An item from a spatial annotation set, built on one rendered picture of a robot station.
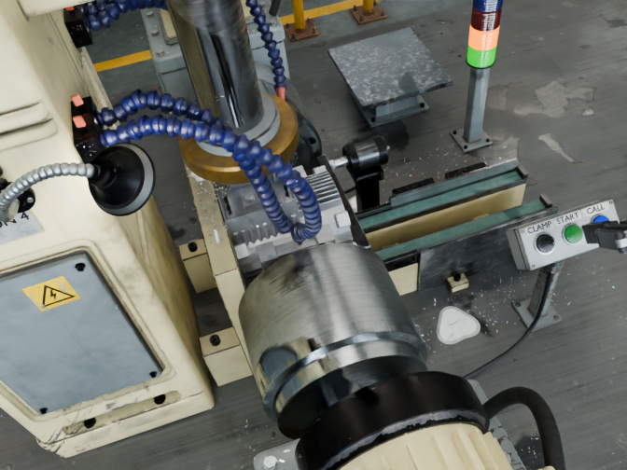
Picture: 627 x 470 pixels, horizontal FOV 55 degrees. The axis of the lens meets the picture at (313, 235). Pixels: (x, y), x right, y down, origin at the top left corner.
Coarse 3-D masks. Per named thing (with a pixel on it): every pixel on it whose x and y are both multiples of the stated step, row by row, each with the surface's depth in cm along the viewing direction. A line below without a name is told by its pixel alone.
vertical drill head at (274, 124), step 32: (192, 0) 69; (224, 0) 70; (192, 32) 72; (224, 32) 73; (192, 64) 77; (224, 64) 76; (224, 96) 79; (256, 96) 83; (256, 128) 85; (288, 128) 88; (192, 160) 86; (224, 160) 85; (256, 160) 84; (224, 192) 91
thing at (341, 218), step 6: (318, 168) 109; (324, 168) 109; (336, 216) 101; (342, 216) 101; (348, 216) 101; (336, 222) 102; (342, 222) 101; (348, 222) 101; (234, 246) 99; (240, 246) 99; (246, 246) 99; (240, 252) 99; (246, 252) 99; (240, 258) 99
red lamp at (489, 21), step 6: (474, 12) 124; (480, 12) 122; (486, 12) 122; (492, 12) 122; (498, 12) 122; (474, 18) 125; (480, 18) 123; (486, 18) 123; (492, 18) 123; (498, 18) 124; (474, 24) 125; (480, 24) 124; (486, 24) 124; (492, 24) 124; (498, 24) 125; (480, 30) 125; (486, 30) 125; (492, 30) 125
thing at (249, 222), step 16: (272, 176) 104; (240, 192) 103; (288, 192) 102; (224, 208) 101; (240, 208) 101; (256, 208) 101; (288, 208) 98; (240, 224) 97; (256, 224) 98; (272, 224) 99; (240, 240) 100; (256, 240) 101
